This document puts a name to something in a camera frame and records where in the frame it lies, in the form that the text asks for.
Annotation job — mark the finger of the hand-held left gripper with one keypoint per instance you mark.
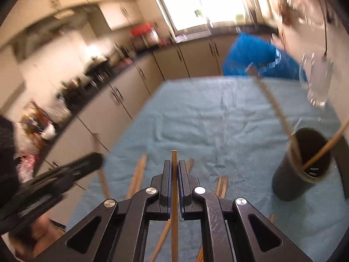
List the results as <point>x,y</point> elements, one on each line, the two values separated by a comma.
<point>81,166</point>

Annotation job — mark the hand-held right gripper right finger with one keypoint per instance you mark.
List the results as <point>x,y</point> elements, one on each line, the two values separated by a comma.
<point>181,193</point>

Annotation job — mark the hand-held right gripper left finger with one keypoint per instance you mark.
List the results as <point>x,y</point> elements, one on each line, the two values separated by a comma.
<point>168,193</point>

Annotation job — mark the scatter of wooden chopsticks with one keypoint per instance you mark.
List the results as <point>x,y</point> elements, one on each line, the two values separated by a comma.
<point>140,166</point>

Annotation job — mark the tan wooden chopstick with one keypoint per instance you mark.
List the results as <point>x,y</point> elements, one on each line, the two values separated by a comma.
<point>330,144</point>
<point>174,237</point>
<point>275,106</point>

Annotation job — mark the black chopstick holder cup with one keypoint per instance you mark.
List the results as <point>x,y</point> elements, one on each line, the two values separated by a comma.
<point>294,180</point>

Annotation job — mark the person's left hand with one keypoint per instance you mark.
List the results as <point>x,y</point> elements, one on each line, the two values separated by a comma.
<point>38,234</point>

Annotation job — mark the pile of food packages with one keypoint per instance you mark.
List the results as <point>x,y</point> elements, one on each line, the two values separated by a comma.
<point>41,122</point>

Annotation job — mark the light blue towel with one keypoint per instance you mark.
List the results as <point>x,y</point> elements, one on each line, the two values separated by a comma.
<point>204,120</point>

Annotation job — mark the cream lower cabinets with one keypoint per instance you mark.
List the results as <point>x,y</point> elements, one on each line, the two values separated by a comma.
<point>128,87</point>

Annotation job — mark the black gas stove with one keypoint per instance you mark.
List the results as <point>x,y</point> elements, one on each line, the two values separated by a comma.
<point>99,69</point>

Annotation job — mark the dark kitchen countertop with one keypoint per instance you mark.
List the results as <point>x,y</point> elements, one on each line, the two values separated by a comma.
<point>143,51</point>

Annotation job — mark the grey range hood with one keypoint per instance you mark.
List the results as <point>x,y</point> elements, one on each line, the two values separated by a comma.
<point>49,30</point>

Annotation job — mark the red container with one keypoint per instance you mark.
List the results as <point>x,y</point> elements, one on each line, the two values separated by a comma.
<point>141,30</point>

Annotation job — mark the blue plastic bag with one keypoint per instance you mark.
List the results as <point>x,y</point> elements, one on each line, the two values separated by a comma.
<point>250,57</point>

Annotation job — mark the clear glass pitcher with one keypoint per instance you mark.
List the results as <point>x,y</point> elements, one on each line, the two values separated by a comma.
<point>319,84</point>

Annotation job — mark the green cup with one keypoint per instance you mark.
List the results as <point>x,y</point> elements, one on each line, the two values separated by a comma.
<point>198,13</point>
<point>239,17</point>

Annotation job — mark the bright kitchen window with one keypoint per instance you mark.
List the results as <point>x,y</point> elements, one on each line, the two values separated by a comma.
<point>207,0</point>

